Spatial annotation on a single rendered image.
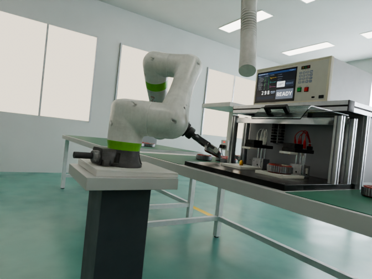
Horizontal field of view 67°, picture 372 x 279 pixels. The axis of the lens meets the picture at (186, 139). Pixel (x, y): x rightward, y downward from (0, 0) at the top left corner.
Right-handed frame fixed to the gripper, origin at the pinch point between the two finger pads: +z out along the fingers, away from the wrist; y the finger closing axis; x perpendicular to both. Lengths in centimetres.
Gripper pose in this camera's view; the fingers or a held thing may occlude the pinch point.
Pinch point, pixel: (213, 149)
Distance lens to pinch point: 178.7
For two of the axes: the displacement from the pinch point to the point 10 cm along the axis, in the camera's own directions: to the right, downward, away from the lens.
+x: 5.7, -8.1, 1.0
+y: 1.5, -0.1, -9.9
